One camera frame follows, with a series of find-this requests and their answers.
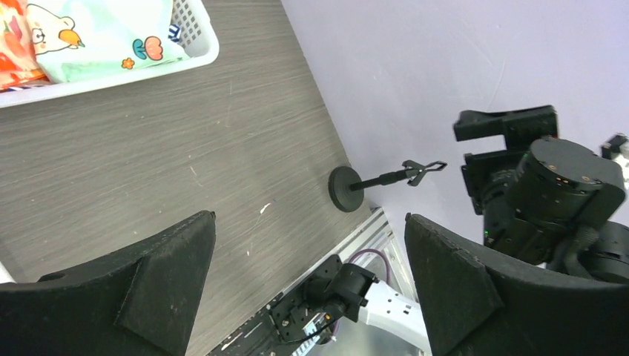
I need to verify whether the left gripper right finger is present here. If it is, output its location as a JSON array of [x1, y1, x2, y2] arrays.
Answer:
[[404, 214, 628, 355]]

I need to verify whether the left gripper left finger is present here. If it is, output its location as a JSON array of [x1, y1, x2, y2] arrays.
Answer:
[[1, 211, 216, 355]]

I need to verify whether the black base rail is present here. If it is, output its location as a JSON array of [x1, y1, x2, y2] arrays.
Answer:
[[208, 293, 332, 356]]

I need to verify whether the white microphone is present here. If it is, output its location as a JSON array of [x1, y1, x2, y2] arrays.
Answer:
[[0, 263, 15, 284]]

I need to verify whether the white plastic basket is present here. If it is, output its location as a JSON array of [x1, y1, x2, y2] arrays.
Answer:
[[1, 0, 220, 108]]

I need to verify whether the orange patterned cloth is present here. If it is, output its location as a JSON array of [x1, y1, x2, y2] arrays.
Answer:
[[1, 0, 50, 92]]

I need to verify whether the green patterned cloth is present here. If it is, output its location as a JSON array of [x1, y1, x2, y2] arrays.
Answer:
[[26, 0, 188, 83]]

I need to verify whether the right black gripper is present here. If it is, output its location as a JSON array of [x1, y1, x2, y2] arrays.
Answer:
[[453, 105, 559, 215]]

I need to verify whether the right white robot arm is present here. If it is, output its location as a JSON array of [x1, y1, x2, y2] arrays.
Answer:
[[268, 105, 628, 355]]

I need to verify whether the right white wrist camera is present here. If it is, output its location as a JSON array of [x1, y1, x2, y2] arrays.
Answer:
[[601, 133, 629, 191]]

